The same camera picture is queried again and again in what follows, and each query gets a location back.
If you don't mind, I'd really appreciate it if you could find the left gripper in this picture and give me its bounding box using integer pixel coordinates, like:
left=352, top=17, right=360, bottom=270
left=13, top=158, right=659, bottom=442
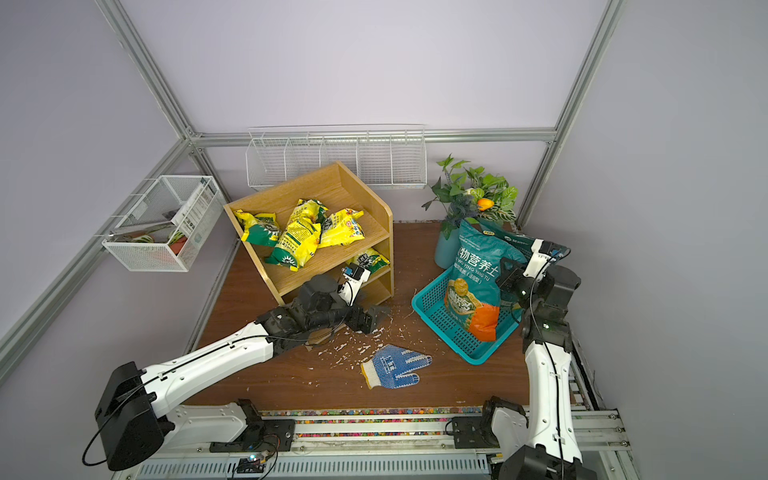
left=309, top=290, right=390, bottom=334

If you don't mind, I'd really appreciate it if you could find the large green soil bag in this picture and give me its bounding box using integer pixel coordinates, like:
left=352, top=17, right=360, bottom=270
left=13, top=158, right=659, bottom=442
left=444, top=221, right=546, bottom=342

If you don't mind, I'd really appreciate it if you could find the teal plastic basket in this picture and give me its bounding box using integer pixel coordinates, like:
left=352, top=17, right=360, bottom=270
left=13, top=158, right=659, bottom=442
left=411, top=268, right=522, bottom=366

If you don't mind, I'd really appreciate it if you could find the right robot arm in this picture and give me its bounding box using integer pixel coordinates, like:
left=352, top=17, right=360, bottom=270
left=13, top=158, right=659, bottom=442
left=491, top=258, right=598, bottom=479

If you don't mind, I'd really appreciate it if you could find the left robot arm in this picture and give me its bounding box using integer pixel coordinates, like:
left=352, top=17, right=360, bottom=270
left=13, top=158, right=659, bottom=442
left=94, top=274, right=390, bottom=472

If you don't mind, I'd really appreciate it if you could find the small bag lower shelf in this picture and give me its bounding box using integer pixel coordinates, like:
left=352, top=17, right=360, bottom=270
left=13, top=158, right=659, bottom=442
left=347, top=248, right=390, bottom=274

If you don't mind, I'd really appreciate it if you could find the wooden two-tier shelf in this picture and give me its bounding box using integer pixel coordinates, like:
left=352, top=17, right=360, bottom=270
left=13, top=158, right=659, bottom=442
left=224, top=162, right=394, bottom=305

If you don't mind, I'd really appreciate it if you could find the yellow green bag left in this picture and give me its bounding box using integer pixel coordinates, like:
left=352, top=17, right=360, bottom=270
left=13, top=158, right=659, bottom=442
left=233, top=209, right=281, bottom=247

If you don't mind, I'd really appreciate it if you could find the blue dotted work glove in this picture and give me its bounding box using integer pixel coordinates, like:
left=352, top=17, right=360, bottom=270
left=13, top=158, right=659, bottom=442
left=361, top=345, right=432, bottom=389

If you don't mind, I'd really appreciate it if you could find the teal vase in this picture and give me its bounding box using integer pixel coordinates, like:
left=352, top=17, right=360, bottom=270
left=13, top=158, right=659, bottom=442
left=434, top=229, right=460, bottom=269

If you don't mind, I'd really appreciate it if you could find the artificial green plant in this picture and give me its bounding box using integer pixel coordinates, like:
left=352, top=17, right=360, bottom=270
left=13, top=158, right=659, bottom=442
left=422, top=155, right=518, bottom=240

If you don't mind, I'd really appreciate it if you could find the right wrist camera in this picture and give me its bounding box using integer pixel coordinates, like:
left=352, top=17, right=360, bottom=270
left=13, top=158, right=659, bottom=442
left=523, top=239, right=571, bottom=280

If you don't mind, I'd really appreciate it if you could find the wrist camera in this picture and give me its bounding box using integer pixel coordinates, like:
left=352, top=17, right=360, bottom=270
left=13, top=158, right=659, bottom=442
left=338, top=263, right=371, bottom=306
left=523, top=239, right=571, bottom=280

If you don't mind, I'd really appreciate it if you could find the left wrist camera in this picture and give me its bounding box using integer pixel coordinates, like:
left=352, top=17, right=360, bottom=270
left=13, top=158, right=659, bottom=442
left=338, top=263, right=371, bottom=306

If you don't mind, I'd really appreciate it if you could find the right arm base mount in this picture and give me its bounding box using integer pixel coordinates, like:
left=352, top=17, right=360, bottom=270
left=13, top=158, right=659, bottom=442
left=444, top=396, right=529, bottom=449

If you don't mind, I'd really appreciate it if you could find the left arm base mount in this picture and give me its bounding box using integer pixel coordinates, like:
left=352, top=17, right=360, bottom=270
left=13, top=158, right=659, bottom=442
left=209, top=399, right=296, bottom=453

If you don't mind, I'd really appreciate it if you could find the white wire wall rack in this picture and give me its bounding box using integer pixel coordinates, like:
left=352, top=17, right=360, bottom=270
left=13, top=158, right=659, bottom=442
left=245, top=124, right=428, bottom=189

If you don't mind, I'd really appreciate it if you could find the white wire side basket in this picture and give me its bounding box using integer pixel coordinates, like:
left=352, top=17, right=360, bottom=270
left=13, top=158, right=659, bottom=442
left=102, top=175, right=224, bottom=273

